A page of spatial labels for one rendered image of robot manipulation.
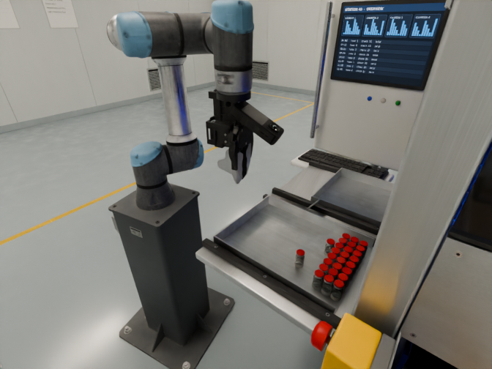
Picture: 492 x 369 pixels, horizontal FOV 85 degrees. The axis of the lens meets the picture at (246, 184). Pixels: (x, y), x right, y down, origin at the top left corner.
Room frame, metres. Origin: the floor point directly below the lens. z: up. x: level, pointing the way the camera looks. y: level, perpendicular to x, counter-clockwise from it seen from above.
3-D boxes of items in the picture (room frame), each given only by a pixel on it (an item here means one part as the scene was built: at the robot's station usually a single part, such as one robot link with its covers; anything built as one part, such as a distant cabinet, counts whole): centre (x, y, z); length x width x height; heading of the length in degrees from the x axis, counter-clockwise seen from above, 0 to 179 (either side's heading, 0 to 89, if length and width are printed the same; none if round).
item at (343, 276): (0.45, -0.25, 0.91); 0.18 x 0.02 x 0.05; 141
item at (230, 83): (0.57, 0.03, 1.30); 0.08 x 0.08 x 0.05
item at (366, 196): (0.74, -0.43, 0.90); 0.34 x 0.26 x 0.04; 52
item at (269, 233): (0.54, -0.13, 0.90); 0.34 x 0.26 x 0.04; 51
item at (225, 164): (0.56, 0.04, 1.12); 0.06 x 0.03 x 0.09; 63
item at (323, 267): (0.48, -0.21, 0.91); 0.18 x 0.02 x 0.05; 141
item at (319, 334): (0.23, -0.12, 1.00); 0.04 x 0.04 x 0.04; 52
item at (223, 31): (0.58, 0.03, 1.38); 0.09 x 0.08 x 0.11; 29
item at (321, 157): (1.17, -0.46, 0.82); 0.40 x 0.14 x 0.02; 50
